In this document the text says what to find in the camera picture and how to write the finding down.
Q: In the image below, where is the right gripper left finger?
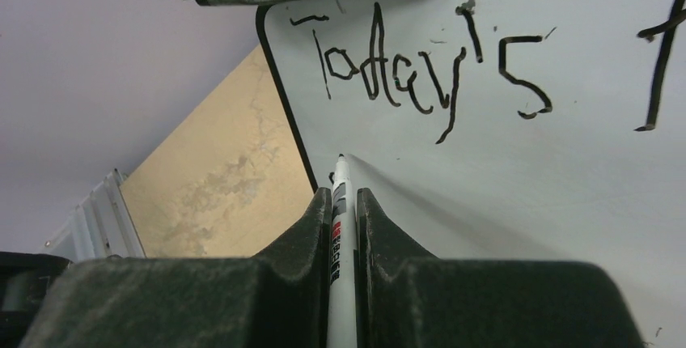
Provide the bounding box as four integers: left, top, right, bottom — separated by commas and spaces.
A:
21, 188, 332, 347

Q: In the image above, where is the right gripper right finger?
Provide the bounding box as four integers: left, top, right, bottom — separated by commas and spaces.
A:
357, 188, 643, 347

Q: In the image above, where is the white black marker pen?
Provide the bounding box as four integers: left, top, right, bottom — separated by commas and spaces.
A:
326, 154, 358, 347

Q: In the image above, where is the black framed whiteboard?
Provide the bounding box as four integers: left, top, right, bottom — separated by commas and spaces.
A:
256, 0, 685, 347

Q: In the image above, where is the aluminium extrusion frame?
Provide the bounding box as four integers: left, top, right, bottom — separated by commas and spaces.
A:
38, 169, 146, 262

